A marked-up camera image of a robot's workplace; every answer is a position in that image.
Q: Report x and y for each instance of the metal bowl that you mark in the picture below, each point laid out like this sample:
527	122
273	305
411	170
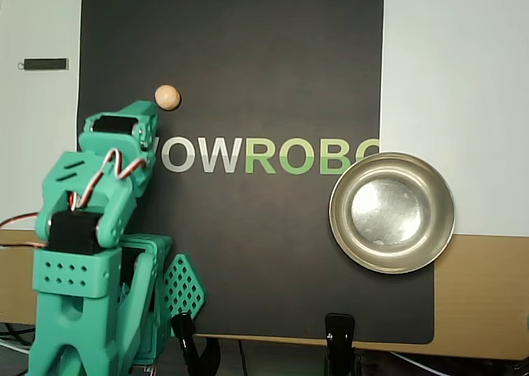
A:
392	212

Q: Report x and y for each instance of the black table clamp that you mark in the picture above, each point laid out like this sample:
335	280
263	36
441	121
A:
184	330

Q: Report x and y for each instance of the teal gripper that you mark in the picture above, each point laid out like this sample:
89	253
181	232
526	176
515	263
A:
115	125

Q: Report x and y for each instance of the black USB stick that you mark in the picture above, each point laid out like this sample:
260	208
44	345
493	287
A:
43	64

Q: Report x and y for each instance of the white paper sheet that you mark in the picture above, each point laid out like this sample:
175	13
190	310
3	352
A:
454	103

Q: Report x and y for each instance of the brown egg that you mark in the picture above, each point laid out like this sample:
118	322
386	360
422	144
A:
168	97

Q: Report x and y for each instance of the black WOWROBO mat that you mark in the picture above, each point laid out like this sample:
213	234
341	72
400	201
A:
248	62

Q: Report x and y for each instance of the teal robot base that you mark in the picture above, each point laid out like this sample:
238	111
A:
184	285

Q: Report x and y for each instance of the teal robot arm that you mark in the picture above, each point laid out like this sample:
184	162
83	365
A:
74	306

